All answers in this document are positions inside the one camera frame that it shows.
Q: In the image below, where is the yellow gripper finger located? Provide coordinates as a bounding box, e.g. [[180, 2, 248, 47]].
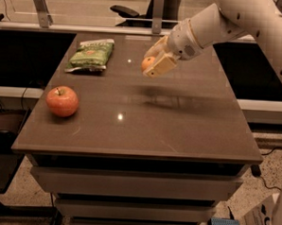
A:
[[144, 35, 168, 58], [142, 53, 177, 78]]

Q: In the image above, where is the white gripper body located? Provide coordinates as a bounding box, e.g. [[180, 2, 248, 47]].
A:
[[167, 18, 203, 61]]

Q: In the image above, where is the small orange fruit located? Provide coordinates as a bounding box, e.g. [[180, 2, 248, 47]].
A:
[[141, 56, 155, 71]]

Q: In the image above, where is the red apple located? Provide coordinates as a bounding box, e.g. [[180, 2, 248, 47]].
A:
[[45, 86, 79, 117]]

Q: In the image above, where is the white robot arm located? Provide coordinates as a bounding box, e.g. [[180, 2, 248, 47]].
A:
[[142, 0, 282, 83]]

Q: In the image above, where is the black office chair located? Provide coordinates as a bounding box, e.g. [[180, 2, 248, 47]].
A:
[[111, 0, 181, 29]]

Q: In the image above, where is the green chip bag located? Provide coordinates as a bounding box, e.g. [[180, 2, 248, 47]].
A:
[[64, 39, 115, 73]]

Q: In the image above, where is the grey drawer cabinet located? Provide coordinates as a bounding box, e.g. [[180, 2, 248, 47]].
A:
[[13, 35, 262, 225]]

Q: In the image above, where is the white cardboard box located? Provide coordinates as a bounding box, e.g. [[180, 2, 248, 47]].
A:
[[244, 193, 279, 225]]

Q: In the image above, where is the middle metal glass bracket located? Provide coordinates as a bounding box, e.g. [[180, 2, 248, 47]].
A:
[[152, 0, 164, 34]]

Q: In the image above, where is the left metal glass bracket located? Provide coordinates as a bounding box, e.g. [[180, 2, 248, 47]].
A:
[[33, 0, 53, 28]]

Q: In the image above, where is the black floor cable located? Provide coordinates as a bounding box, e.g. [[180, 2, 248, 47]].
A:
[[250, 164, 282, 193]]

